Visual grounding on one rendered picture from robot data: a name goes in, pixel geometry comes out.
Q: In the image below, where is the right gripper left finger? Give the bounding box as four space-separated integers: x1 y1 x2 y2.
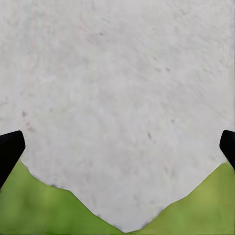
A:
0 130 25 189

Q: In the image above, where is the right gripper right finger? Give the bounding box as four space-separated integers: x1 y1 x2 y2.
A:
219 130 235 169

